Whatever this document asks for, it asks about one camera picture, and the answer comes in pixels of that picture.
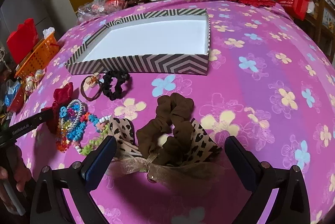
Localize red gift bag left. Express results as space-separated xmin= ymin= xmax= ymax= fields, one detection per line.
xmin=7 ymin=18 xmax=39 ymax=64

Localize small doll ornaments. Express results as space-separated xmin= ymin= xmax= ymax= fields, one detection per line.
xmin=25 ymin=69 xmax=45 ymax=94

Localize black scrunchie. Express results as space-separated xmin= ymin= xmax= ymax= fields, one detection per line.
xmin=101 ymin=70 xmax=130 ymax=101

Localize striped black white box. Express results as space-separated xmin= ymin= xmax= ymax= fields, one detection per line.
xmin=65 ymin=8 xmax=211 ymax=75

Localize orange plastic basket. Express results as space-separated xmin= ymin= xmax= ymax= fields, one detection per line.
xmin=15 ymin=32 xmax=61 ymax=79

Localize white tissue in basket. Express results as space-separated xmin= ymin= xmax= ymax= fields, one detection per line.
xmin=43 ymin=27 xmax=55 ymax=39

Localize pink floral bedspread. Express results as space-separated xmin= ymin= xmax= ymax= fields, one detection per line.
xmin=10 ymin=0 xmax=334 ymax=223

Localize blue white braided bracelet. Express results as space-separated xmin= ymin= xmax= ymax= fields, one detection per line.
xmin=62 ymin=99 xmax=86 ymax=131

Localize colourful flower bead bracelet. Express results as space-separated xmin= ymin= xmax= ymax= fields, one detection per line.
xmin=55 ymin=105 xmax=112 ymax=157

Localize red velvet bow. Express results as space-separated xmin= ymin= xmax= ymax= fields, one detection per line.
xmin=41 ymin=82 xmax=73 ymax=134

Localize grey refrigerator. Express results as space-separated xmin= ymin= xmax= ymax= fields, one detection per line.
xmin=1 ymin=0 xmax=54 ymax=52

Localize clear plastic bag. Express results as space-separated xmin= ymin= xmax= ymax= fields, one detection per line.
xmin=76 ymin=0 xmax=128 ymax=24

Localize red shopping bag right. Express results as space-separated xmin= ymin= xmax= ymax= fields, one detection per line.
xmin=278 ymin=0 xmax=309 ymax=21

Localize leopard print bow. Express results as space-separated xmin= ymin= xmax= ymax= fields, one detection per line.
xmin=108 ymin=119 xmax=224 ymax=192

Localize left hand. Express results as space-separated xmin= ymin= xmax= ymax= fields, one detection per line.
xmin=1 ymin=145 xmax=32 ymax=215

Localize brown scrunchie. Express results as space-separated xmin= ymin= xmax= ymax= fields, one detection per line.
xmin=136 ymin=93 xmax=194 ymax=166

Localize brown hair tie with charm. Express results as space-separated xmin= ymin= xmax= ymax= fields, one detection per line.
xmin=79 ymin=72 xmax=103 ymax=102

